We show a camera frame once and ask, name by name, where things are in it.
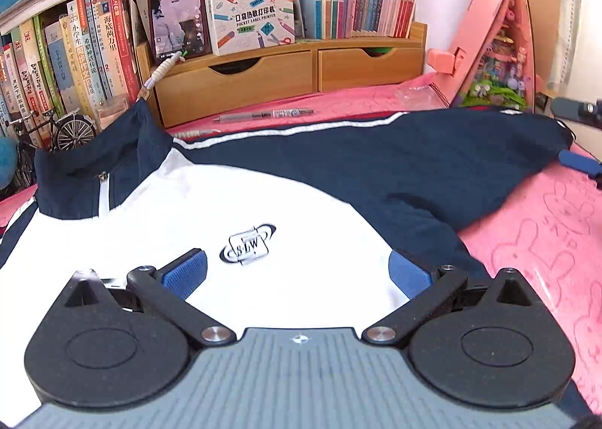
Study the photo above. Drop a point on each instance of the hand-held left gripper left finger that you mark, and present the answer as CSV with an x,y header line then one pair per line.
x,y
186,271

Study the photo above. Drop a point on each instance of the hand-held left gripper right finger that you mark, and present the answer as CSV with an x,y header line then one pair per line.
x,y
407,271

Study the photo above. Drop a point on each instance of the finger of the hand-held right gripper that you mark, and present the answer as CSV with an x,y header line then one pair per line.
x,y
576,111
576,161

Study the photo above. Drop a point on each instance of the white and navy jacket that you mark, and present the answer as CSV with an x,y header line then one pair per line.
x,y
211,203

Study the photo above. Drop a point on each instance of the pink miniature house case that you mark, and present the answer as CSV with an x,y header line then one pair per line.
x,y
489,43

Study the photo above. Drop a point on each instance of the brown clipboard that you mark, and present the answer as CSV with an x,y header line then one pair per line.
x,y
541,1

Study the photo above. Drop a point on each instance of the white paper sheet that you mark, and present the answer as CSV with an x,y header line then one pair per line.
x,y
442,24

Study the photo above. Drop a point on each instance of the clear plastic wrapper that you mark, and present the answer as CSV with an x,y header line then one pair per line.
x,y
416,90

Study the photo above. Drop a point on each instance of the grey pen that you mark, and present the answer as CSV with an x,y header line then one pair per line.
x,y
263,115

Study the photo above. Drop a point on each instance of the black miniature bicycle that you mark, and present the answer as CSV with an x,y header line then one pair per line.
x,y
66,132

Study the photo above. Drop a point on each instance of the wide wooden organizer drawer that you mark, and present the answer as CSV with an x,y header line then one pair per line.
x,y
235,85

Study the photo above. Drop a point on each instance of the narrow wooden organizer drawer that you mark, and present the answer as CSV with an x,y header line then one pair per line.
x,y
371,71

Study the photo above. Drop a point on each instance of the round blue plush ball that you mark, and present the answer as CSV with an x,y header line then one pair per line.
x,y
8,163

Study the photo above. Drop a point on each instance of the wooden desk organizer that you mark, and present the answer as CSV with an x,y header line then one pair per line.
x,y
291,81

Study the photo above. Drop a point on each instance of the white printed cardboard box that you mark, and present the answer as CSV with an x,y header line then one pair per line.
x,y
251,19

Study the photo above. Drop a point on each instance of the black smartphone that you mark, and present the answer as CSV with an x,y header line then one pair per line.
x,y
178,5

